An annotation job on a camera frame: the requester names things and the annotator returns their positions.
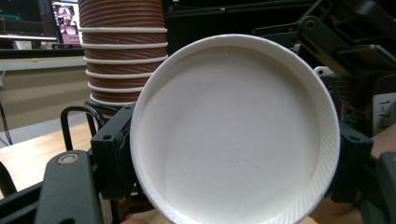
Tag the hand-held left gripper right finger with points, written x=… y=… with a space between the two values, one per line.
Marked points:
x=351 y=161

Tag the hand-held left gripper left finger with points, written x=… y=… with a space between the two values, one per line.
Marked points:
x=113 y=155

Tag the dark brown cup holder rack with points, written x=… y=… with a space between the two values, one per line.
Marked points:
x=64 y=130

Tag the white paper plate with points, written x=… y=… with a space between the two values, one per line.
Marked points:
x=230 y=137

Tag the stack of brown paper cups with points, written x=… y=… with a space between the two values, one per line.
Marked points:
x=123 y=37

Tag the beige counter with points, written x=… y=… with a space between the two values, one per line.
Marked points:
x=40 y=90

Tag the bright pink computer monitor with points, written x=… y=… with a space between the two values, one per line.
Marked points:
x=67 y=21

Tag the dark computer monitor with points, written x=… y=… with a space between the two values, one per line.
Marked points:
x=25 y=17

